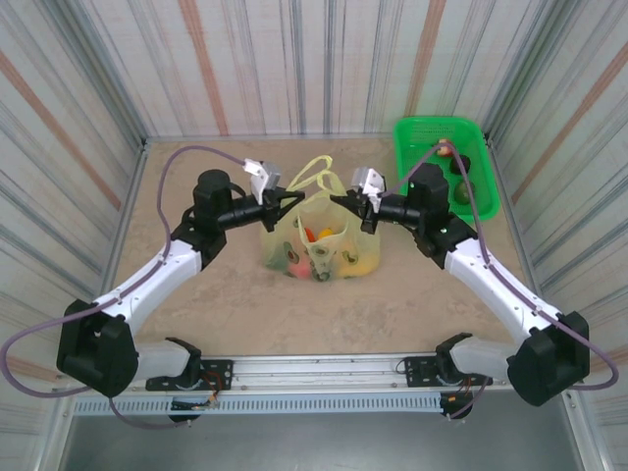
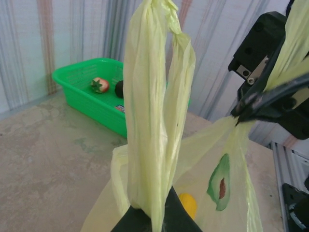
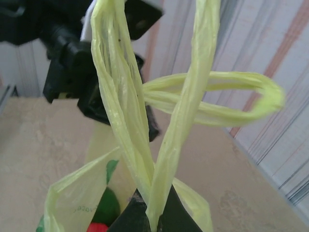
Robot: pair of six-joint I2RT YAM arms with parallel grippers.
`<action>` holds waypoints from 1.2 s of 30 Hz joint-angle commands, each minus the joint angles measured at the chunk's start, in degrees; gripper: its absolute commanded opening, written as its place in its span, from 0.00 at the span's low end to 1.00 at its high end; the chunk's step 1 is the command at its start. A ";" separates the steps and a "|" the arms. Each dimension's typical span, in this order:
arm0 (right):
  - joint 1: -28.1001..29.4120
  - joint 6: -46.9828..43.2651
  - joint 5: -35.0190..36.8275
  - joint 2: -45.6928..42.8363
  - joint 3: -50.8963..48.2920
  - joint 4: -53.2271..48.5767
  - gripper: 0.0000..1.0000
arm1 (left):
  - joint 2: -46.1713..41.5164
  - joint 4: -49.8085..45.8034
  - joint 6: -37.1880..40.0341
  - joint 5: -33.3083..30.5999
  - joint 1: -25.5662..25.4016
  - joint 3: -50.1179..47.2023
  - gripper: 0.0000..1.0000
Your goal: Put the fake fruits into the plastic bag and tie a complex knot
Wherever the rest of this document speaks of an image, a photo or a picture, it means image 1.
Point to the yellow fake lemon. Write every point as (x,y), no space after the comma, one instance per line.
(358,269)

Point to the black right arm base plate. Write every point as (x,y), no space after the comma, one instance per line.
(417,373)

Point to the pink fake dragon fruit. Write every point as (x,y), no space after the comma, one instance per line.
(300,271)

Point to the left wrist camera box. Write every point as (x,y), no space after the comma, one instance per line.
(267,174)

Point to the green fake lime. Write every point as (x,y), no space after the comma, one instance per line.
(462,192)

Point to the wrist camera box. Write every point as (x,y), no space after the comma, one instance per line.
(267,174)
(368,179)

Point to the red fake apple slice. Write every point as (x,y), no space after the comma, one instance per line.
(445,148)

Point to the yellow printed plastic bag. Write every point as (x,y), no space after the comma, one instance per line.
(343,216)

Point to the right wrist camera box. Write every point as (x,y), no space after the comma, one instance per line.
(368,179)

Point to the green plastic basket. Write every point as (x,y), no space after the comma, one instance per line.
(427,132)

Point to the dark purple fake mangosteen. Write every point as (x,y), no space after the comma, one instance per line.
(454,168)

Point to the black electronics module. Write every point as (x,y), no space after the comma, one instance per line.
(184,418)
(454,400)

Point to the aluminium mounting rail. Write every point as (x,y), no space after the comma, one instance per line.
(314,370)

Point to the elongated yellow fake fruit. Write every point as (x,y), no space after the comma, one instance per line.
(327,232)

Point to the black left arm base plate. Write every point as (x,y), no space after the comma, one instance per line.
(221,373)

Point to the red-orange fake tomato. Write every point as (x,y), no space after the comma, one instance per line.
(310,234)

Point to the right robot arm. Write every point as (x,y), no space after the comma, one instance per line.
(490,284)

